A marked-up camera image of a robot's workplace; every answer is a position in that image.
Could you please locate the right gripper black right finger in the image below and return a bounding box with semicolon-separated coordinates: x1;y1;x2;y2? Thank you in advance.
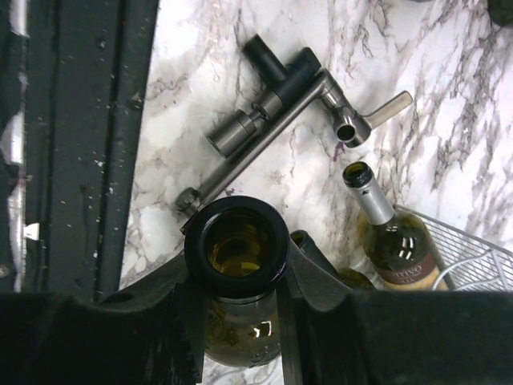
277;237;512;384

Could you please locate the brown wine bottle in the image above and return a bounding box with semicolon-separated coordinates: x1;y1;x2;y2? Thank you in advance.
342;161;455;291

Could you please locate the green wine bottle black neck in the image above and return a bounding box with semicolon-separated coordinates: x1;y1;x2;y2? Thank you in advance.
184;196;291;367

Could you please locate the dark metal faucet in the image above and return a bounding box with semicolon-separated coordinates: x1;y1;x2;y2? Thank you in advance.
176;35;413;217

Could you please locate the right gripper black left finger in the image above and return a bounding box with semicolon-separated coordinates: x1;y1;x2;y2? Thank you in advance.
1;256;206;384

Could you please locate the white wire wine rack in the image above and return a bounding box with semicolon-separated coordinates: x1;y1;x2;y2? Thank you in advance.
396;205;512;292

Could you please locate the green wine bottle front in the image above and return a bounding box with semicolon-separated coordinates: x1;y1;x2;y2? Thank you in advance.
290;229;376;290

